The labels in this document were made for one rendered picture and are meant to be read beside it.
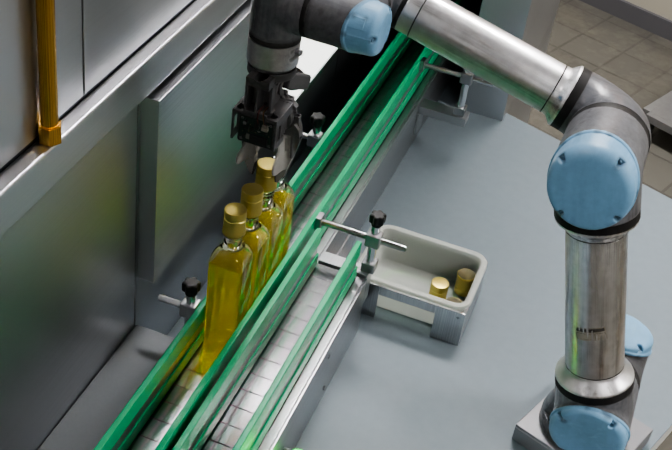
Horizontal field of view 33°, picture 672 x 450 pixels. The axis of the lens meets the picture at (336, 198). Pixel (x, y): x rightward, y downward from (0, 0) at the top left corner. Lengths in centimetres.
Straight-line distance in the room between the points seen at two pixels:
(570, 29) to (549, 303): 284
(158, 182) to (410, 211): 85
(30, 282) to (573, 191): 71
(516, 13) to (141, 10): 127
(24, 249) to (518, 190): 137
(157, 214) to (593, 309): 66
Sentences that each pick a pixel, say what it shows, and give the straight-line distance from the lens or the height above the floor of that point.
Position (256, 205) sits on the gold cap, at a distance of 173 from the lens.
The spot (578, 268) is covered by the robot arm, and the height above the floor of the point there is 122.
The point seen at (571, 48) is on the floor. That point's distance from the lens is 486.
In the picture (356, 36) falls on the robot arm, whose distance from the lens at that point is 153.
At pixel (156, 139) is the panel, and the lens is 166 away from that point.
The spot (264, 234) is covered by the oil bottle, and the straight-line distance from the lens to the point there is 177.
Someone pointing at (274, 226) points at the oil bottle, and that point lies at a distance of 181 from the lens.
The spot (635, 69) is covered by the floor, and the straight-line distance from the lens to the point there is 482.
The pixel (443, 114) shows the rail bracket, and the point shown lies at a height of 86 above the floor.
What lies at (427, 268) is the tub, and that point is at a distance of 224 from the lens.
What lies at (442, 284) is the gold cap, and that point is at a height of 81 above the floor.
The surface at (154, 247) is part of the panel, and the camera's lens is 178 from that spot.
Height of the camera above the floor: 219
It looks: 36 degrees down
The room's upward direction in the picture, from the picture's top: 8 degrees clockwise
